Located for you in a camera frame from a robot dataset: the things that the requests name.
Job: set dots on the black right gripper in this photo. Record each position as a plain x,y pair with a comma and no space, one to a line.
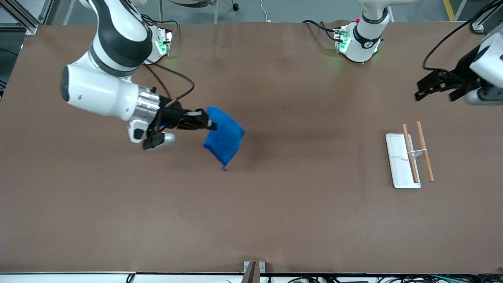
169,114

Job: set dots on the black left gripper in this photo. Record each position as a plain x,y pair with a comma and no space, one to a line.
462,74

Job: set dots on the blue microfibre towel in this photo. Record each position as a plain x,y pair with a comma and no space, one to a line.
224,137

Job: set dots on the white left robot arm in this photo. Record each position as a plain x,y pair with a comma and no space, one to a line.
363,43

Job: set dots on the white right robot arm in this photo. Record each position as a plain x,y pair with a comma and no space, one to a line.
102,90

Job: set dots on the grey chair base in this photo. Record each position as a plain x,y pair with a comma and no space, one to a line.
235,6

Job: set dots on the aluminium frame profile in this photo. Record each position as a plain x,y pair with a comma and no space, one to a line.
24,20
477,24

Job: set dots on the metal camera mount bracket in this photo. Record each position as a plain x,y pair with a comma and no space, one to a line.
251,271

